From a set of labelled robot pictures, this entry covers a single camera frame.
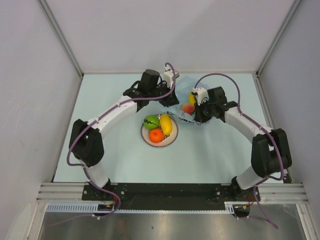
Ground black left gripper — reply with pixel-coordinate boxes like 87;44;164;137
148;81;179;108

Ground pink fake peach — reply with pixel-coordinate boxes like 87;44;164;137
180;103;195;116

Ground yellow fake banana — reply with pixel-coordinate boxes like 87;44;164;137
188;92;197;106

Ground light blue cartoon plastic bag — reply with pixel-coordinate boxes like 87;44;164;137
159;75;204;127

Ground green fake watermelon ball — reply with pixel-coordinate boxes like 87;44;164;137
143;114;160;130

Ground orange fake fruit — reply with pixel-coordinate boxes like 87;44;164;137
148;128;164;144

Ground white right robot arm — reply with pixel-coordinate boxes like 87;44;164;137
191;87;292;201

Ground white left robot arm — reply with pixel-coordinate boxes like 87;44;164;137
66;67;179;200

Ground round white printed plate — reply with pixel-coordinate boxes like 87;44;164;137
140;113;179;148

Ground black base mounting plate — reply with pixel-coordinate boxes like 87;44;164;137
82;182;261;211

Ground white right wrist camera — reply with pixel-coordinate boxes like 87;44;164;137
191;87;210;106

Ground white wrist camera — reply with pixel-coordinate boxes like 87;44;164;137
191;87;210;106
162;66;174;88

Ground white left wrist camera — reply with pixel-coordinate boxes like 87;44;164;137
162;66;174;88

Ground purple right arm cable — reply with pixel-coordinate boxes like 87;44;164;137
193;72;288;229

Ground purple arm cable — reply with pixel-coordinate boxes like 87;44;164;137
193;72;288;229
67;62;177;221

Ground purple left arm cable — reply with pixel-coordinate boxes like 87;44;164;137
67;62;177;221

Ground light blue cable duct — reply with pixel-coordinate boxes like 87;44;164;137
46;203;235;214

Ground aluminium frame rail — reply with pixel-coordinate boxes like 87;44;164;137
36;182;309;204

